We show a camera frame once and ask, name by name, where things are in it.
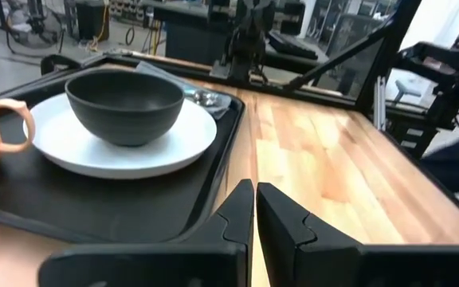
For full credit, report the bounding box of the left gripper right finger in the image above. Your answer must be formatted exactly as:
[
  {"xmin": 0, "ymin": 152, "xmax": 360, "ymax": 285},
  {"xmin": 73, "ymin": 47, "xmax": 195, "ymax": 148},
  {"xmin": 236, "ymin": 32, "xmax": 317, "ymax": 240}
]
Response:
[{"xmin": 256, "ymin": 182, "xmax": 459, "ymax": 287}]

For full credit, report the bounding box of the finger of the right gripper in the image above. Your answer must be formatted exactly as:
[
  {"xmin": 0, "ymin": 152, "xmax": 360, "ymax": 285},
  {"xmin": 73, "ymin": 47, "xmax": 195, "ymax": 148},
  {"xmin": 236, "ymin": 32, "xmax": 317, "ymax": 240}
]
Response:
[
  {"xmin": 207, "ymin": 0, "xmax": 235, "ymax": 22},
  {"xmin": 280, "ymin": 0, "xmax": 307, "ymax": 36}
]

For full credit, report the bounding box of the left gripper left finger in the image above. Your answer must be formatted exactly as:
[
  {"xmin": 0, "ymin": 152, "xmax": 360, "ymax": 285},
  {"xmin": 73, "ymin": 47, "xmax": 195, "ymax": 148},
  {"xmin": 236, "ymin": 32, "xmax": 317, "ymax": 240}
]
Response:
[{"xmin": 37, "ymin": 179, "xmax": 257, "ymax": 287}]

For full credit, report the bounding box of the grey cloth napkin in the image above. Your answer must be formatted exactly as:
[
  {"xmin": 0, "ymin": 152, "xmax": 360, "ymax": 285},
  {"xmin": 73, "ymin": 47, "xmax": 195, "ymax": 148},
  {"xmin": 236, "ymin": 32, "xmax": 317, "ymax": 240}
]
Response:
[{"xmin": 135, "ymin": 60, "xmax": 233, "ymax": 120}]

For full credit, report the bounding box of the white round plate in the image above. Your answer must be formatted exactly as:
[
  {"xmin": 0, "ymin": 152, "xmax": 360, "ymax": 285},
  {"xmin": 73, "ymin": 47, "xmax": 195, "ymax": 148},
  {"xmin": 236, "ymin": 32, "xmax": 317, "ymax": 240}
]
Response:
[{"xmin": 22, "ymin": 92, "xmax": 218, "ymax": 180}]

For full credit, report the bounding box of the dark grey bowl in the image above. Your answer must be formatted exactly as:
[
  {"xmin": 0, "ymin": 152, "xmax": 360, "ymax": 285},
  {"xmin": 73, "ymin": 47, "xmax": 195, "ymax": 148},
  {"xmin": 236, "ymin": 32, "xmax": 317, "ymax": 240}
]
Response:
[{"xmin": 65, "ymin": 70, "xmax": 186, "ymax": 147}]

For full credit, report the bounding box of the black plastic serving tray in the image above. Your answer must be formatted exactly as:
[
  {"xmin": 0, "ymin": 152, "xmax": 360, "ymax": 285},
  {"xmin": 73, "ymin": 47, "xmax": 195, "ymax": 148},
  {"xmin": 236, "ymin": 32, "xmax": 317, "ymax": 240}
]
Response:
[{"xmin": 0, "ymin": 65, "xmax": 246, "ymax": 245}]

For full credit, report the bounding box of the black keyboard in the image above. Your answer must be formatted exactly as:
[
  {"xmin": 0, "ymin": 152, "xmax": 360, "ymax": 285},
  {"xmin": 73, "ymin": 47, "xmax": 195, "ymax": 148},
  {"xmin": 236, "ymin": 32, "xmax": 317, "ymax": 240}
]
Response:
[{"xmin": 267, "ymin": 30, "xmax": 320, "ymax": 61}]

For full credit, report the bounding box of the red parts bin rack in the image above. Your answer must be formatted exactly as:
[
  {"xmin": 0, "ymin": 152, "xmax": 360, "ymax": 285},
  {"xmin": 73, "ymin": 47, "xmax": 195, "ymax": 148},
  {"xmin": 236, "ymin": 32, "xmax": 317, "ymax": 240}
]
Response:
[{"xmin": 108, "ymin": 0, "xmax": 147, "ymax": 17}]

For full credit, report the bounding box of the silver aluminium extrusion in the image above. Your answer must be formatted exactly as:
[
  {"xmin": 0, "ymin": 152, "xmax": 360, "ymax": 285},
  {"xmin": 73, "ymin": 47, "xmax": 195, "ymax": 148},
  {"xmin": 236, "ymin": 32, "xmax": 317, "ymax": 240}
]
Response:
[{"xmin": 372, "ymin": 74, "xmax": 388, "ymax": 132}]

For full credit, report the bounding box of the black waste bin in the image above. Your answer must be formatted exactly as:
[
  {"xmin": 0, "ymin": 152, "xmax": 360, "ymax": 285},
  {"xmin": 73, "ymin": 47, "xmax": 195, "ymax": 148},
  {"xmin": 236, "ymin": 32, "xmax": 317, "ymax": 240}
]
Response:
[{"xmin": 74, "ymin": 0, "xmax": 111, "ymax": 42}]

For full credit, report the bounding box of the grey stool base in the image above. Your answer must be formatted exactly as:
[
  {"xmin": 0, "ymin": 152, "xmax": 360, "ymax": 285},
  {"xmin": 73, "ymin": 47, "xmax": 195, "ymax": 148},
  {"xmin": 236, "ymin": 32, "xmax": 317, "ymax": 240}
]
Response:
[{"xmin": 392, "ymin": 78, "xmax": 422, "ymax": 105}]

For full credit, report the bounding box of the black equipment stand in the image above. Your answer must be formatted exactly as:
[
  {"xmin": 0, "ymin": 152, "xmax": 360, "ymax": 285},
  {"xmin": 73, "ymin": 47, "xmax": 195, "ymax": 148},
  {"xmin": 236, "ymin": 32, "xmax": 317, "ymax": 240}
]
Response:
[{"xmin": 388, "ymin": 39, "xmax": 459, "ymax": 160}]

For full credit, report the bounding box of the black curved clamp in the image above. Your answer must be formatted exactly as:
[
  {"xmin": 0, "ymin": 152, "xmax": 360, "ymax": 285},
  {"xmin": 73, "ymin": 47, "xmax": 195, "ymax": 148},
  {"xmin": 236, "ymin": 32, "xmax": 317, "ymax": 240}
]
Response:
[{"xmin": 40, "ymin": 53, "xmax": 82, "ymax": 77}]

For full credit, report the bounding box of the black floor fan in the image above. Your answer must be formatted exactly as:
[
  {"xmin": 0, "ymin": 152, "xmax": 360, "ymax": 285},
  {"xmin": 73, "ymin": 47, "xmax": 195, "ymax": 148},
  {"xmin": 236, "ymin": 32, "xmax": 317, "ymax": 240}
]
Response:
[{"xmin": 0, "ymin": 0, "xmax": 65, "ymax": 55}]

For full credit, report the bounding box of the black diagonal frame strut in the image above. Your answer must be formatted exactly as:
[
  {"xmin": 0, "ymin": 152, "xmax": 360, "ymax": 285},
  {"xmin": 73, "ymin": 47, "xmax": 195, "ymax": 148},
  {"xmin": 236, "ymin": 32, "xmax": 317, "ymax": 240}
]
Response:
[{"xmin": 283, "ymin": 18, "xmax": 394, "ymax": 92}]

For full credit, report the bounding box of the black table frame rail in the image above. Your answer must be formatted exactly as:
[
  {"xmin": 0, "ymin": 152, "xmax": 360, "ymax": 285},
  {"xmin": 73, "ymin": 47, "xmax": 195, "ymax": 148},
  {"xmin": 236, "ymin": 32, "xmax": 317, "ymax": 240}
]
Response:
[{"xmin": 80, "ymin": 50, "xmax": 360, "ymax": 111}]

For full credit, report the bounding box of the black frame post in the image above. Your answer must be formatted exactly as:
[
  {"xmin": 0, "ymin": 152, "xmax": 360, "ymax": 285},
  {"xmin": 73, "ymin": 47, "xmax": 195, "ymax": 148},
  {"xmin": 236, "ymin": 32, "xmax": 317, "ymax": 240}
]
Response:
[{"xmin": 355, "ymin": 0, "xmax": 424, "ymax": 115}]

